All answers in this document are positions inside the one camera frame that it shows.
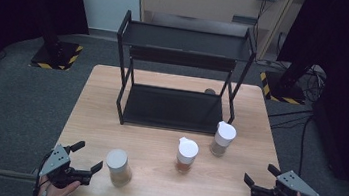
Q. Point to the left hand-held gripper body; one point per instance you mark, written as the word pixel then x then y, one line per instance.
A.
pixel 55 161

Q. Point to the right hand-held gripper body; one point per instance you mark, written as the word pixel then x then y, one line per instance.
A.
pixel 293 183

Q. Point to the tan powder spice jar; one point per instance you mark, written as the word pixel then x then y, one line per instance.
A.
pixel 117 159

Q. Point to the grey powder spice jar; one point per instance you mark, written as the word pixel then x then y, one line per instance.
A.
pixel 225 133

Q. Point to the orange powder spice jar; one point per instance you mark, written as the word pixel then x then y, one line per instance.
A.
pixel 187 150

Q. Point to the black metal shelf rack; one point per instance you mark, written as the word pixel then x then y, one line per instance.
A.
pixel 171 107

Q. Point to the black stand with striped base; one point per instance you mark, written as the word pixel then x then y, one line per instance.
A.
pixel 55 54
pixel 284 88

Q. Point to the grey round disc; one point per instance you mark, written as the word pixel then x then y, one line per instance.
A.
pixel 210 91

